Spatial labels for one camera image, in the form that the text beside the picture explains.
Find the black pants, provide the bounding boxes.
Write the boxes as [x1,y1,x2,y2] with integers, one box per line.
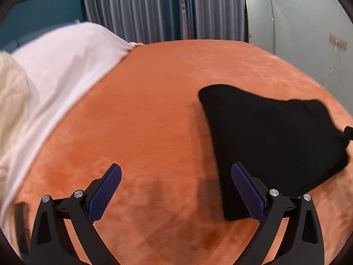
[199,84,351,221]

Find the white blanket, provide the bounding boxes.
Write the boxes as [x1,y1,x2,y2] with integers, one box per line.
[0,21,144,254]

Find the grey sheer curtain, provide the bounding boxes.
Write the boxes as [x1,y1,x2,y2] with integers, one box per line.
[81,0,177,43]
[190,0,247,42]

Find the cream quilted duvet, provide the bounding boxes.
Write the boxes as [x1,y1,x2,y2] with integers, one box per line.
[0,51,31,169]

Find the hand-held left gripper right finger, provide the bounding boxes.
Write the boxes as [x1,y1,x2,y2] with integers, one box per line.
[231,163,324,265]

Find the standing mirror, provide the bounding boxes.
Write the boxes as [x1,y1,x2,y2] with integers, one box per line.
[245,0,276,54]

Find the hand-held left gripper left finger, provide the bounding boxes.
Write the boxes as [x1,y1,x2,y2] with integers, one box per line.
[29,163,122,265]

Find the blue upholstered headboard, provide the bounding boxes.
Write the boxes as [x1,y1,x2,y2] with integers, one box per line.
[6,19,83,53]

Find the blue curtain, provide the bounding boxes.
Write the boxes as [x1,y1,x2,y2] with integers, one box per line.
[171,0,194,41]

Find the orange plush blanket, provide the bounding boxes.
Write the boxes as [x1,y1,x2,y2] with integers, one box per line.
[14,39,353,265]

